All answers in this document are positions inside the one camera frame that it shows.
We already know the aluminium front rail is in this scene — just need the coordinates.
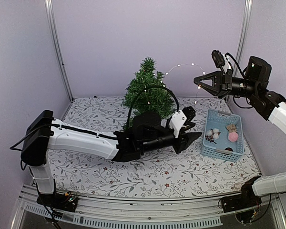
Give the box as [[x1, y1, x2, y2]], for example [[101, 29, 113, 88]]
[[10, 185, 286, 229]]

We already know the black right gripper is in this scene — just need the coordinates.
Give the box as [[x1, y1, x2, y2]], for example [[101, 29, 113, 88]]
[[194, 68, 259, 99]]

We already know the fairy light string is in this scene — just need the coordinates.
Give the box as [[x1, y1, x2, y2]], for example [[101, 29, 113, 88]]
[[135, 62, 207, 105]]

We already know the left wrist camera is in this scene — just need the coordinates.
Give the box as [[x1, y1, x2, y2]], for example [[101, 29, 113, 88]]
[[168, 106, 195, 138]]

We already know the light blue plastic basket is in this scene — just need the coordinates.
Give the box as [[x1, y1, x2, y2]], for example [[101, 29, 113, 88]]
[[201, 109, 244, 162]]

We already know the pink pompom ornament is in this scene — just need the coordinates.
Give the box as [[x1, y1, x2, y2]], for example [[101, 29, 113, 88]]
[[228, 132, 239, 142]]

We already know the white cotton berry sprig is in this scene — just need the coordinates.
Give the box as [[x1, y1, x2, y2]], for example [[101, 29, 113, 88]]
[[205, 128, 221, 144]]

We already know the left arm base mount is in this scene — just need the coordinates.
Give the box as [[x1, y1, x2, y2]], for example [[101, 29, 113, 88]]
[[37, 191, 78, 212]]

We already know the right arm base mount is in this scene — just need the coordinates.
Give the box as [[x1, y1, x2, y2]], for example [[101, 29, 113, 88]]
[[217, 194, 262, 224]]

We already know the small green christmas tree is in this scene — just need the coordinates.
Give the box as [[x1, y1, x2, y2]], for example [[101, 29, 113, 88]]
[[123, 57, 180, 129]]

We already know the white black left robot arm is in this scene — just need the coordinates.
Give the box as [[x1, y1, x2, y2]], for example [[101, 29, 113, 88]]
[[20, 109, 202, 207]]

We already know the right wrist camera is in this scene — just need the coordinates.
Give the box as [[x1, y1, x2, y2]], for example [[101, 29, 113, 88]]
[[211, 50, 233, 74]]

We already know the right aluminium frame post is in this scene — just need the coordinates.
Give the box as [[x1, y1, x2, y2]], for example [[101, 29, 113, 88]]
[[235, 0, 253, 63]]

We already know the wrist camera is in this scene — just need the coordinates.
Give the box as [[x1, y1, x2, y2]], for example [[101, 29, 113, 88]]
[[168, 106, 195, 138], [211, 50, 233, 74]]

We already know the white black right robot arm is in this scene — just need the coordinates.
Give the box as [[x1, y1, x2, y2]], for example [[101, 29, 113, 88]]
[[194, 50, 286, 212]]

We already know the aluminium frame post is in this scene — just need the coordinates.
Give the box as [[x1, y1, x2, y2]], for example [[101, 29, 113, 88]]
[[44, 0, 74, 102], [235, 0, 253, 63]]

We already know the left aluminium frame post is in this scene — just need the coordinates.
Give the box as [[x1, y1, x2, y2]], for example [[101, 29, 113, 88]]
[[44, 0, 74, 102]]

